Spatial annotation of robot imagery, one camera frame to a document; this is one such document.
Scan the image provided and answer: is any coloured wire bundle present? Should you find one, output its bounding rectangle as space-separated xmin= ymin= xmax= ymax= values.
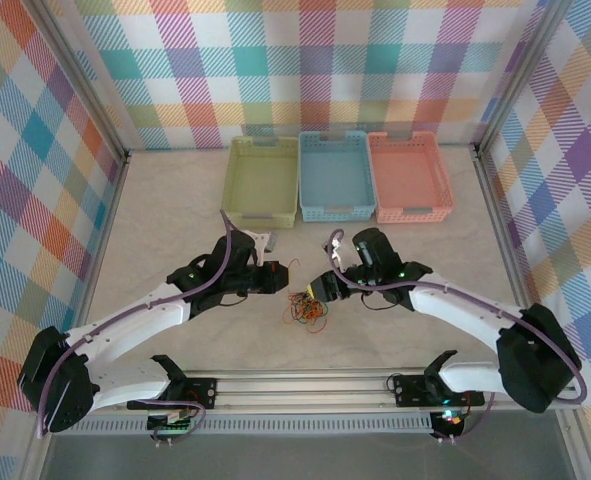
xmin=280 ymin=292 xmax=332 ymax=335

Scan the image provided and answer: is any pink perforated plastic basket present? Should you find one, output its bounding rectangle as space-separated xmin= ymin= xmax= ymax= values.
xmin=366 ymin=130 xmax=456 ymax=225

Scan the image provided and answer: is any blue perforated plastic basket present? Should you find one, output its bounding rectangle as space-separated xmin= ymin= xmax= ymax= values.
xmin=297 ymin=130 xmax=379 ymax=224

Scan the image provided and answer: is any green perforated plastic basket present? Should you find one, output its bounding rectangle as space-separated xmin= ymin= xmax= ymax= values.
xmin=220 ymin=135 xmax=300 ymax=230

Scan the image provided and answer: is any black right gripper wire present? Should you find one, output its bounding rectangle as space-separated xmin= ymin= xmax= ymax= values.
xmin=360 ymin=292 xmax=402 ymax=312

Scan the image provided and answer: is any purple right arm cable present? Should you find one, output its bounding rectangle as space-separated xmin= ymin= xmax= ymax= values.
xmin=322 ymin=228 xmax=589 ymax=444

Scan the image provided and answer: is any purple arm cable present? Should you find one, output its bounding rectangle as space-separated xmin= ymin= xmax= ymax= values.
xmin=34 ymin=209 xmax=259 ymax=446
xmin=322 ymin=228 xmax=589 ymax=444

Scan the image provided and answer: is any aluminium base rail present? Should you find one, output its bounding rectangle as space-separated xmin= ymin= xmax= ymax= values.
xmin=29 ymin=368 xmax=584 ymax=415

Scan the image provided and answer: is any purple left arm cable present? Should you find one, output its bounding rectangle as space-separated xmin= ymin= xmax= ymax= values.
xmin=34 ymin=209 xmax=259 ymax=446

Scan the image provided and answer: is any aluminium frame side rail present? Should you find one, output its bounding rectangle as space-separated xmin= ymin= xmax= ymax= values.
xmin=24 ymin=152 xmax=132 ymax=480
xmin=472 ymin=144 xmax=591 ymax=480

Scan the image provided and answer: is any grey slotted cable duct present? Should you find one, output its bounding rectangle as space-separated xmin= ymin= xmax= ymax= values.
xmin=54 ymin=418 xmax=434 ymax=437

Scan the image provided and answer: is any aluminium frame post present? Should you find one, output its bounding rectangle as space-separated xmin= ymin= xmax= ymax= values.
xmin=34 ymin=0 xmax=132 ymax=164
xmin=474 ymin=0 xmax=574 ymax=156

